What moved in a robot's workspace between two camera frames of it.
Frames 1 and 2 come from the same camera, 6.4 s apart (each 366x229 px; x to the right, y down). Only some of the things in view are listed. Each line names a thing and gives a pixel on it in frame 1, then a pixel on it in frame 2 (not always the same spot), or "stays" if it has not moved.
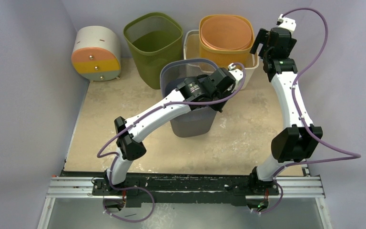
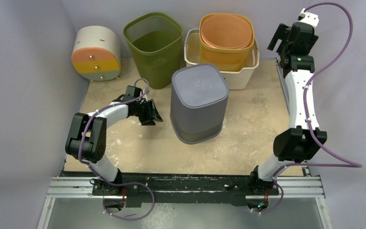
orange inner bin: [226, 32] stays
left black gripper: [218, 107] -> [156, 116]
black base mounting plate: [162, 188] stays
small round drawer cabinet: [96, 55] stays
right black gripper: [258, 41] -> [279, 36]
